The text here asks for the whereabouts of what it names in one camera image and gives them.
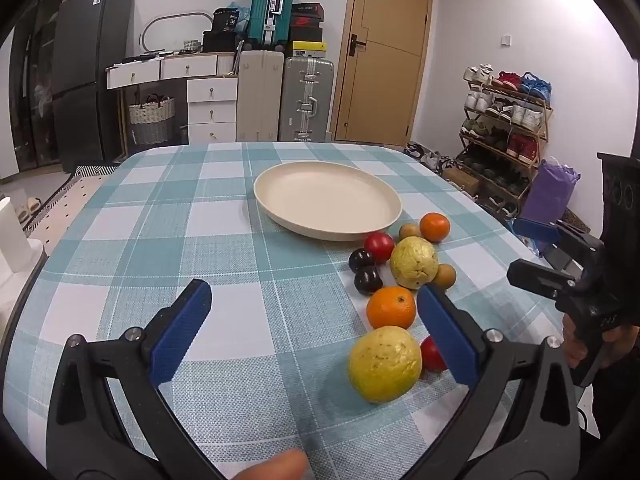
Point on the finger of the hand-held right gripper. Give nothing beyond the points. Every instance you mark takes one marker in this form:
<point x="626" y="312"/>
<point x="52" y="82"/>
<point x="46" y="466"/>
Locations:
<point x="535" y="276"/>
<point x="537" y="229"/>

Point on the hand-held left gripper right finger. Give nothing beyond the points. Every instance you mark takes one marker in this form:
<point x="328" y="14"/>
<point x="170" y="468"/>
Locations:
<point x="447" y="335"/>

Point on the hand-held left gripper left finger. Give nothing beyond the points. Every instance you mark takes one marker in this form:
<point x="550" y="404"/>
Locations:
<point x="180" y="332"/>

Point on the large orange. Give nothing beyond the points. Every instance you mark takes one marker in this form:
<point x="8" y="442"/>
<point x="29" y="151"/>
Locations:
<point x="391" y="307"/>

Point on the yellow-green guava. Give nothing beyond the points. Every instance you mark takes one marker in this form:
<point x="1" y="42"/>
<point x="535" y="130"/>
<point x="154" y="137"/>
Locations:
<point x="385" y="371"/>
<point x="414" y="262"/>

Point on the small orange mandarin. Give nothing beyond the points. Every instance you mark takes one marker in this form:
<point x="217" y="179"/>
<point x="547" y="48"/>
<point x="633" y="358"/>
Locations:
<point x="434" y="226"/>

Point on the brown longan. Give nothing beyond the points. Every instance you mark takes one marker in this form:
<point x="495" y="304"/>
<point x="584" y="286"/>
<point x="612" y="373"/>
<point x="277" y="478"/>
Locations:
<point x="445" y="276"/>
<point x="410" y="230"/>

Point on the dark purple plum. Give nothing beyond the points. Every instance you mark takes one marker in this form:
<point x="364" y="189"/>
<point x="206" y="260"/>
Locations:
<point x="368" y="280"/>
<point x="361" y="260"/>

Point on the cream round plate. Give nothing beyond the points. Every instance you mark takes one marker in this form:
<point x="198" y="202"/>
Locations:
<point x="325" y="195"/>

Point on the person's right hand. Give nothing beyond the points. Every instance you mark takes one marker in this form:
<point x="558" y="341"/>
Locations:
<point x="574" y="345"/>

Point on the person's left hand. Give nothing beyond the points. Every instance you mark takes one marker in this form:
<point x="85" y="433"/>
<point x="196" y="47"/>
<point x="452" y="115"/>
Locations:
<point x="275" y="467"/>

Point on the small red tomato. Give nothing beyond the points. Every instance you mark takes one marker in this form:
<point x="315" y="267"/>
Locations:
<point x="433" y="355"/>

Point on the purple bag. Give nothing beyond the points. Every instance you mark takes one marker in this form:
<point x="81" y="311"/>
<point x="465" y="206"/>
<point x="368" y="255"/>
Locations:
<point x="552" y="190"/>

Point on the brown cardboard box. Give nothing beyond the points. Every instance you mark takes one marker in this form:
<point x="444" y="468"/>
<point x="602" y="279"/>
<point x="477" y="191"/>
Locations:
<point x="462" y="178"/>

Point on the wooden shoe rack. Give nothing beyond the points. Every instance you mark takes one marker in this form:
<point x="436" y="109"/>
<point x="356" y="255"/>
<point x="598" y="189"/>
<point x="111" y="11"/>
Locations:
<point x="542" y="132"/>

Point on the large red tomato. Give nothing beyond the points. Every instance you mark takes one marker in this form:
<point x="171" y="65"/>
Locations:
<point x="379" y="246"/>

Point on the blue checked tablecloth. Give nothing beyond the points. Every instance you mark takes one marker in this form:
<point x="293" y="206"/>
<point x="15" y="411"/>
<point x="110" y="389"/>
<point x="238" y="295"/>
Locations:
<point x="225" y="220"/>

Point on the rows of racked shoes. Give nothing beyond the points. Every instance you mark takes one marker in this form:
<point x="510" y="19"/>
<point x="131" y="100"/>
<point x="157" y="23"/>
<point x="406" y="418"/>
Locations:
<point x="505" y="110"/>

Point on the pile of loose sneakers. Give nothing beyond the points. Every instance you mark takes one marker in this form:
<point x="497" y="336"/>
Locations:
<point x="425" y="156"/>

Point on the patterned rug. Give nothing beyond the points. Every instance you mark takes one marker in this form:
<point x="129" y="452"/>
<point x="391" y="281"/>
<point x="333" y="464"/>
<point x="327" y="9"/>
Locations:
<point x="75" y="185"/>

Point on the white plastic appliance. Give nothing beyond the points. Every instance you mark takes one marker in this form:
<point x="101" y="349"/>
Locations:
<point x="12" y="245"/>

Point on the pair of beige slippers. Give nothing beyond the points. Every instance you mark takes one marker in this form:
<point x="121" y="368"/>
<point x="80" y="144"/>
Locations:
<point x="30" y="208"/>

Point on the woven grey-white basket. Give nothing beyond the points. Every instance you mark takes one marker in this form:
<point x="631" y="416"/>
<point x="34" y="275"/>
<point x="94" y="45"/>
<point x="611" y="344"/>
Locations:
<point x="151" y="120"/>

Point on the white drawer dresser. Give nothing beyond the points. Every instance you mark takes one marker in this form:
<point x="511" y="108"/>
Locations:
<point x="210" y="110"/>

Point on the wooden door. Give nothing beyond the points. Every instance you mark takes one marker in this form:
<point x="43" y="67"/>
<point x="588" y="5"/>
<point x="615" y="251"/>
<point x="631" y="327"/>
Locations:
<point x="387" y="50"/>

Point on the beige suitcase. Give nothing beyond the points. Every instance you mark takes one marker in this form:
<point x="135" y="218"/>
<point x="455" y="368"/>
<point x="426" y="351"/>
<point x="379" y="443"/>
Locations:
<point x="259" y="95"/>

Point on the silver suitcase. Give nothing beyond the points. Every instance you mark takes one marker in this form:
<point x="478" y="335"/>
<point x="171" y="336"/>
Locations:
<point x="306" y="97"/>

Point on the dark grey refrigerator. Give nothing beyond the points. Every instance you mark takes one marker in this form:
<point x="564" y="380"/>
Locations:
<point x="85" y="70"/>

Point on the small white basket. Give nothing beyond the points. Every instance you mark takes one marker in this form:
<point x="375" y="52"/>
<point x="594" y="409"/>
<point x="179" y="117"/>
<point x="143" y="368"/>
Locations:
<point x="192" y="45"/>

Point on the black glass cabinet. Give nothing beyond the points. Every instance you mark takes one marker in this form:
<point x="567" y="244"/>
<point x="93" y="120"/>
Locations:
<point x="30" y="85"/>

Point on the yellow black shoe box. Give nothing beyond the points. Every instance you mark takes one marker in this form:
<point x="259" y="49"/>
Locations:
<point x="307" y="49"/>

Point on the black storage box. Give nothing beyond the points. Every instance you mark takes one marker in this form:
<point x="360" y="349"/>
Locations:
<point x="219" y="41"/>

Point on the grey hoop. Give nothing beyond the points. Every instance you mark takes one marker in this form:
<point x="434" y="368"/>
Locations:
<point x="150" y="27"/>

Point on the black shoe box red logo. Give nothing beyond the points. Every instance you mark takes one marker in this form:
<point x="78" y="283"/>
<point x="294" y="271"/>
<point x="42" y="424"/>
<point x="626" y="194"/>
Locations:
<point x="306" y="21"/>

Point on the black bag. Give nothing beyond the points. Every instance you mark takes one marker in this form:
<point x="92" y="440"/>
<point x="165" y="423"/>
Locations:
<point x="226" y="17"/>

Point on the plain black shoe box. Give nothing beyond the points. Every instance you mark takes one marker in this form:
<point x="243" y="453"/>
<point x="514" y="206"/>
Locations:
<point x="306" y="8"/>

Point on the blue plastic bag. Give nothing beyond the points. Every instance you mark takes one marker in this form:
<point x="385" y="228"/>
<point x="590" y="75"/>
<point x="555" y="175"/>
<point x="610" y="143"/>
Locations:
<point x="243" y="15"/>

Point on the teal suitcase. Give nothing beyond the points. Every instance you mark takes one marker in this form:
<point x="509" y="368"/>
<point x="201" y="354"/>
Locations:
<point x="270" y="7"/>

